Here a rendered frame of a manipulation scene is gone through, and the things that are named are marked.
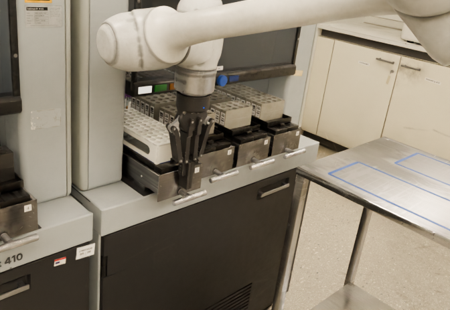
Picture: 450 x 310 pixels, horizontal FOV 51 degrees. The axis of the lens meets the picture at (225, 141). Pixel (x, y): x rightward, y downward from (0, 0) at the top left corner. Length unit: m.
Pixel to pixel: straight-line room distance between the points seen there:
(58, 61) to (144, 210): 0.40
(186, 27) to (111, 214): 0.50
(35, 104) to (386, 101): 2.66
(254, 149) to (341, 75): 2.20
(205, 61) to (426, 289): 1.71
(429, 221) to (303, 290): 1.13
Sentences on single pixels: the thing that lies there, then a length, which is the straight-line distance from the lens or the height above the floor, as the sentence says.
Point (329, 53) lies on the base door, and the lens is 3.56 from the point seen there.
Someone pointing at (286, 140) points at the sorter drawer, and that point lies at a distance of 1.48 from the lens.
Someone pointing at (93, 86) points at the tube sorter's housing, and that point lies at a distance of 1.08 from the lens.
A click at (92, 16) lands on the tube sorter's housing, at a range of 1.05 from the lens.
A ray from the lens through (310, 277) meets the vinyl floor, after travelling 2.23.
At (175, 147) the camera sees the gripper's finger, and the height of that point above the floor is 0.88.
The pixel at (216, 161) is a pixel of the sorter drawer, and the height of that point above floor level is 0.78.
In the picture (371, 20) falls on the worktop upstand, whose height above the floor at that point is 0.93.
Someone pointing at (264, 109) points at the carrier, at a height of 0.86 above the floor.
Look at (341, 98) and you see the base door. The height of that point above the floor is 0.42.
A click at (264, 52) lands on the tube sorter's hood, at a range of 1.40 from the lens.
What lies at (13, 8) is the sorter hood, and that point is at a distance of 0.96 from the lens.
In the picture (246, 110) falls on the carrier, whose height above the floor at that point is 0.87.
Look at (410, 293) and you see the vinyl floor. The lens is 2.35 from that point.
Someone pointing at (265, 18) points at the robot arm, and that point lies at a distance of 0.80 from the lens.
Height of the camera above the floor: 1.30
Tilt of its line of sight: 22 degrees down
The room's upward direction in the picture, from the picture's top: 7 degrees clockwise
